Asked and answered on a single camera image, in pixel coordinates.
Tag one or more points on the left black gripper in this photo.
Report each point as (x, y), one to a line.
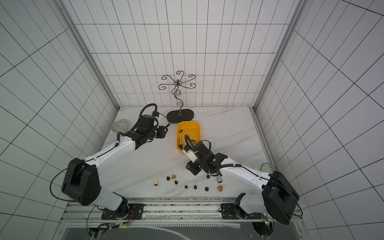
(162, 132)

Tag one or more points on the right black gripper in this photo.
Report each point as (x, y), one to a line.
(194, 167)

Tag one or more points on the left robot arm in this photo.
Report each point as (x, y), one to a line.
(82, 176)

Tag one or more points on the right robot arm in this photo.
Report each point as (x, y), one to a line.
(270, 193)

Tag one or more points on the yellow plastic storage box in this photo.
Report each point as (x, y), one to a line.
(190, 128)

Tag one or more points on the metal jewelry stand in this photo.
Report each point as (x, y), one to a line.
(180, 115)

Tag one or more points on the green glass cup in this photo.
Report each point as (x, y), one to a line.
(267, 168)

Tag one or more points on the aluminium mounting rail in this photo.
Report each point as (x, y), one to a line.
(148, 210)

